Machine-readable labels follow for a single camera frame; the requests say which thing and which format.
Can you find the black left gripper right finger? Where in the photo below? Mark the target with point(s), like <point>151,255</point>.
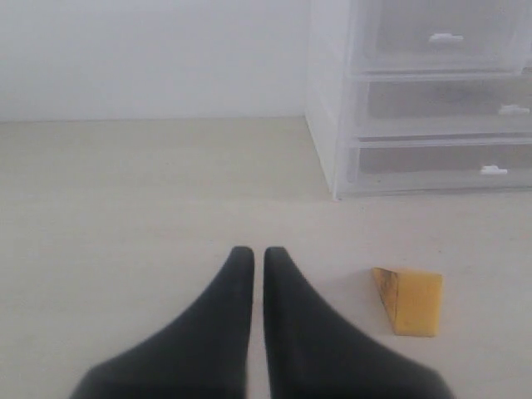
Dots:
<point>313,352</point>

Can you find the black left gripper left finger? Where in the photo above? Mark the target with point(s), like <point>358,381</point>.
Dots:
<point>201,354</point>

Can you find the yellow wedge sponge block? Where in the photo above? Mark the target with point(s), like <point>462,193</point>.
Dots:
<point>411,299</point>

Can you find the clear bottom wide drawer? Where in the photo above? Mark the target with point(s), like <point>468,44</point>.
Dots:
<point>459,164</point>

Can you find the clear wide drawer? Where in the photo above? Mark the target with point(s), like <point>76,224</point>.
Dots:
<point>474,106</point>
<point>459,164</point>

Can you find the white plastic drawer cabinet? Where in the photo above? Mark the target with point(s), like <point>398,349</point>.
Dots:
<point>330,81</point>

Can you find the clear middle wide drawer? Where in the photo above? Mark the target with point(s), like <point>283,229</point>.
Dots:
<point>474,106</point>

